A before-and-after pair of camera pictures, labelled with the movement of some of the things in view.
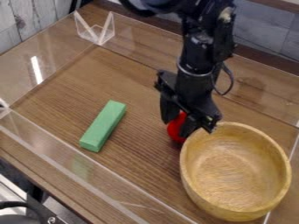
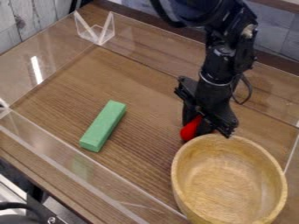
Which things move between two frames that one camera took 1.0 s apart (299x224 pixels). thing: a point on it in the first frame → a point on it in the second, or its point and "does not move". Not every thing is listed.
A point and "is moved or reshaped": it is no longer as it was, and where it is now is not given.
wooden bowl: x=235 y=171 is moved or reshaped
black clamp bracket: x=42 y=214 does not move
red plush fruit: x=173 y=128 is moved or reshaped
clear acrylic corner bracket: x=97 y=34 does not move
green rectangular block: x=98 y=131 does not move
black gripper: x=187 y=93 → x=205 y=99
